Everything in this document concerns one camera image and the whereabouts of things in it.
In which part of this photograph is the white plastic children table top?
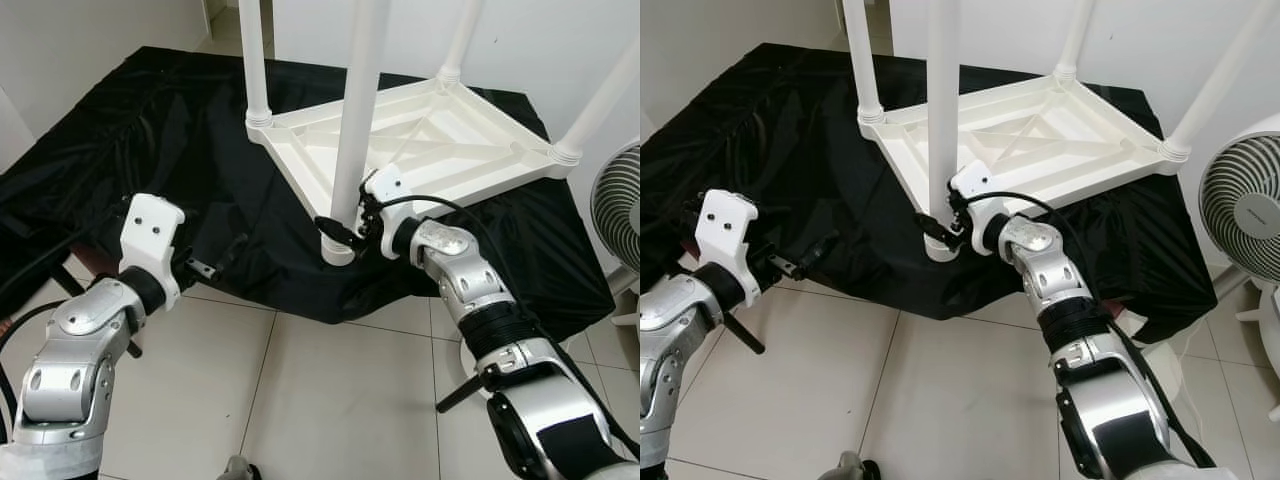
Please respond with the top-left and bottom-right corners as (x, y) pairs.
(858, 75), (1193, 263)
(245, 78), (583, 266)

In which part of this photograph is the white round fan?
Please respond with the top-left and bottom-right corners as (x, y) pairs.
(1198, 113), (1280, 346)
(590, 145), (641, 273)

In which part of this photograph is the black table cloth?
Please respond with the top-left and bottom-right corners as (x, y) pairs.
(0, 45), (616, 343)
(640, 42), (1219, 346)

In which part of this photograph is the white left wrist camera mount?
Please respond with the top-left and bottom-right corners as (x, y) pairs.
(695, 188), (763, 306)
(118, 193), (186, 311)

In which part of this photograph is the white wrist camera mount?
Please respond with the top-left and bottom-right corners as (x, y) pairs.
(362, 165), (416, 261)
(948, 160), (1001, 256)
(695, 188), (763, 306)
(118, 193), (186, 311)

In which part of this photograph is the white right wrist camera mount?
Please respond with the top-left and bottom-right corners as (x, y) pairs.
(362, 165), (416, 261)
(948, 160), (1001, 256)

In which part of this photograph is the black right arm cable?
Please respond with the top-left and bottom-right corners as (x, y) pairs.
(378, 193), (641, 461)
(965, 190), (1216, 471)

